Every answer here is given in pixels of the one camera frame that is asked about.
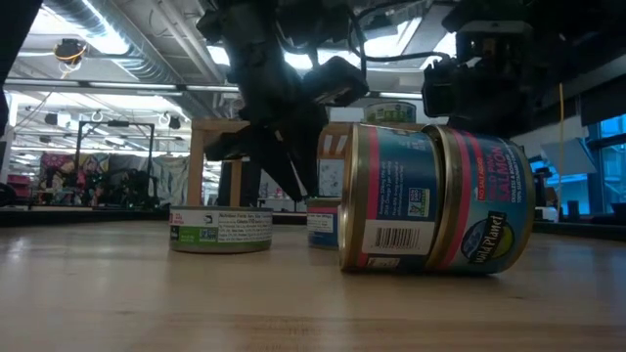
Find red storage bins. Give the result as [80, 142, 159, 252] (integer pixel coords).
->
[7, 173, 33, 201]

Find blue lit window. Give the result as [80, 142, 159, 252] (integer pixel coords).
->
[584, 112, 626, 216]

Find black aluminium table frame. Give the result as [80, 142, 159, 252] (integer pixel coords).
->
[0, 204, 626, 242]

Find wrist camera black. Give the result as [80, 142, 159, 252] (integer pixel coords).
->
[422, 61, 460, 119]
[302, 55, 371, 109]

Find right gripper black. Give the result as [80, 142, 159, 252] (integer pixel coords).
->
[449, 22, 539, 138]

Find wooden slatted shelf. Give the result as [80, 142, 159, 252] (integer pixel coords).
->
[187, 116, 441, 207]

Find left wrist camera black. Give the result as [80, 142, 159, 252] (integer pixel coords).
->
[302, 55, 371, 109]

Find long ceiling light bar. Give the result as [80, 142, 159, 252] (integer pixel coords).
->
[2, 77, 241, 95]
[379, 90, 423, 102]

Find grey white cloth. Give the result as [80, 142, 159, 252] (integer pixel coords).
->
[151, 154, 191, 212]

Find white tilted board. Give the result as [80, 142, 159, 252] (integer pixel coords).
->
[540, 137, 599, 177]

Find background black robot arms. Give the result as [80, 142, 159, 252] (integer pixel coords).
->
[110, 168, 160, 209]

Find black panel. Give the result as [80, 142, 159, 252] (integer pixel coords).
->
[217, 159, 263, 207]

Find silver ceiling air duct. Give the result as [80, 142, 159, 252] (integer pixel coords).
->
[41, 0, 226, 118]

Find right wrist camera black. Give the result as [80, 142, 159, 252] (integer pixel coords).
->
[422, 61, 460, 119]

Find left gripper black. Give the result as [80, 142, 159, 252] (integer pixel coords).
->
[204, 19, 329, 202]

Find black yellow cord reel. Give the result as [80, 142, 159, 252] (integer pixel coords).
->
[52, 37, 89, 67]

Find green label tuna can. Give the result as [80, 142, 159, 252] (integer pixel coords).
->
[168, 204, 274, 254]
[363, 101, 418, 125]

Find black metal frame rig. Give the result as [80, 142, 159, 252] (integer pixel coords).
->
[72, 119, 157, 209]

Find colourful patterned cloth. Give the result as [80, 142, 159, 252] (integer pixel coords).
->
[38, 152, 112, 206]

